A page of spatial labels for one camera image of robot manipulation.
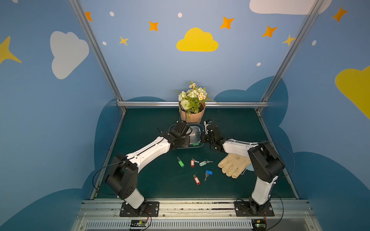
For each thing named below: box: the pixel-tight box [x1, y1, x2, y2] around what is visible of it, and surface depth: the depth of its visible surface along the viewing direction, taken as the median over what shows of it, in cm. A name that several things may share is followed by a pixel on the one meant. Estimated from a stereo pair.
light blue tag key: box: [198, 159, 213, 167], surface depth 93 cm
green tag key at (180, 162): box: [177, 156, 185, 168], surface depth 93 cm
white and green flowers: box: [178, 81, 219, 119], surface depth 90 cm
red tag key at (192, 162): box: [190, 157, 200, 168], surface depth 93 cm
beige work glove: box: [217, 153, 252, 179], surface depth 91 cm
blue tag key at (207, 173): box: [204, 169, 214, 182], surface depth 89 cm
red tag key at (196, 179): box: [192, 171, 201, 186], surface depth 86 cm
